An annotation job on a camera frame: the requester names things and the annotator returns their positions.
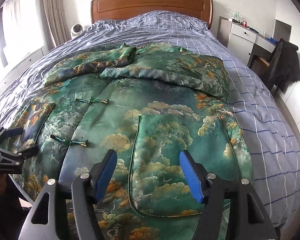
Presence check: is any white round fan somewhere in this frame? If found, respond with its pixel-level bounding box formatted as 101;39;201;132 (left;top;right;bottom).
70;24;84;39

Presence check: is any green patterned silk jacket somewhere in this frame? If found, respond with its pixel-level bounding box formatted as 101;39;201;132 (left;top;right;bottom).
3;43;253;239

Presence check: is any wooden headboard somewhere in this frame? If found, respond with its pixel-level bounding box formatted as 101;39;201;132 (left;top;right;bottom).
90;0;213;28

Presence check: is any blue checked duvet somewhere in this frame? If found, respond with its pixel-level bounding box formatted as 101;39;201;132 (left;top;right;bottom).
0;11;300;228

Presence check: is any white window cabinet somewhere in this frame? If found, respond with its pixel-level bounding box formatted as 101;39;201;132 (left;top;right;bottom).
0;46;48;94

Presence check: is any beige curtain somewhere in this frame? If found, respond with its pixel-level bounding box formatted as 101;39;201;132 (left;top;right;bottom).
43;0;71;47

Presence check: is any white grey desk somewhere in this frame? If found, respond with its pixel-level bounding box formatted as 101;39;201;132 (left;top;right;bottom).
217;16;275;67

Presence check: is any wooden chair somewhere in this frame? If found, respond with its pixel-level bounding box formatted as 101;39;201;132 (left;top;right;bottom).
249;55;270;77

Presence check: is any black coat on chair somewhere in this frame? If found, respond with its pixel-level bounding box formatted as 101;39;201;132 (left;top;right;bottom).
264;38;300;92

